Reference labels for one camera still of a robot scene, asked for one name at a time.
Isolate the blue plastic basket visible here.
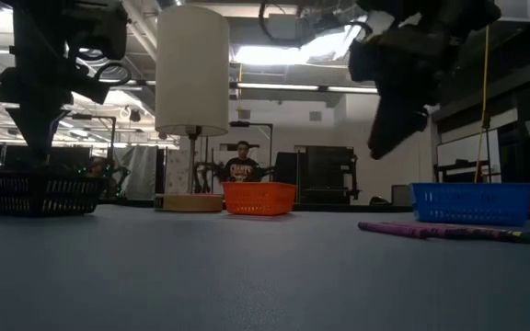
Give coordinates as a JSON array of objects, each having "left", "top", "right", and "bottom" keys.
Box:
[{"left": 407, "top": 181, "right": 530, "bottom": 227}]

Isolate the person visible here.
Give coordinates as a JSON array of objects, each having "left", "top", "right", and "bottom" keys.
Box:
[
  {"left": 221, "top": 140, "right": 264, "bottom": 184},
  {"left": 86, "top": 155, "right": 110, "bottom": 179}
]

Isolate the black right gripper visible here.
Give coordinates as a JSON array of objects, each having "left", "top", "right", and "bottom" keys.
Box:
[{"left": 347, "top": 13, "right": 503, "bottom": 161}]

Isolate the orange plastic basket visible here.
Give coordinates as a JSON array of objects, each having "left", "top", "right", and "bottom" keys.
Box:
[{"left": 221, "top": 181, "right": 297, "bottom": 217}]

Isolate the white air duct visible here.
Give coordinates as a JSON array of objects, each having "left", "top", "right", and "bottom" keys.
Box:
[{"left": 494, "top": 0, "right": 530, "bottom": 23}]

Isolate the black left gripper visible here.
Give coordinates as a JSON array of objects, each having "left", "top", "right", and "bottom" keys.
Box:
[{"left": 0, "top": 64, "right": 110, "bottom": 165}]

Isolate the grey ceiling unit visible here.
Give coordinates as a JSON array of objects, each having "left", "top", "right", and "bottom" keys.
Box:
[{"left": 267, "top": 13, "right": 301, "bottom": 45}]

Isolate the whiteboard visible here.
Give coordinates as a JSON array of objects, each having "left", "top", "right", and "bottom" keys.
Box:
[{"left": 435, "top": 130, "right": 501, "bottom": 183}]

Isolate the white lamp with wooden base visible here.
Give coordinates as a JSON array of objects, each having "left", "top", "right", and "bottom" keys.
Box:
[{"left": 154, "top": 4, "right": 231, "bottom": 213}]

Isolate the yellow hanging cable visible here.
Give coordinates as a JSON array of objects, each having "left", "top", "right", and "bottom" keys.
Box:
[{"left": 474, "top": 25, "right": 491, "bottom": 183}]

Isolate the black frame stand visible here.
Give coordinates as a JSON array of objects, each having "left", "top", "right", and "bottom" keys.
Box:
[{"left": 69, "top": 113, "right": 117, "bottom": 160}]

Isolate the black plastic basket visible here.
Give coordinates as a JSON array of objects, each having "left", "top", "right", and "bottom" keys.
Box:
[{"left": 0, "top": 170, "right": 109, "bottom": 218}]

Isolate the black equipment row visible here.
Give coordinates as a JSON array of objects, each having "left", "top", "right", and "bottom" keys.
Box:
[{"left": 0, "top": 142, "right": 94, "bottom": 174}]

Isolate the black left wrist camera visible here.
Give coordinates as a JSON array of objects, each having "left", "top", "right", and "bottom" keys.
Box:
[{"left": 64, "top": 0, "right": 131, "bottom": 61}]

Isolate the purple crayon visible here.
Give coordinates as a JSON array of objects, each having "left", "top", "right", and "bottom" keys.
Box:
[
  {"left": 384, "top": 222, "right": 514, "bottom": 241},
  {"left": 357, "top": 221, "right": 432, "bottom": 240}
]

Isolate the grey cover cloth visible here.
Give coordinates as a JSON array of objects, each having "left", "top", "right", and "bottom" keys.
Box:
[{"left": 112, "top": 145, "right": 158, "bottom": 200}]

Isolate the black cabinet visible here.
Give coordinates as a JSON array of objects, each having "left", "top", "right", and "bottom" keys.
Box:
[{"left": 271, "top": 145, "right": 361, "bottom": 206}]

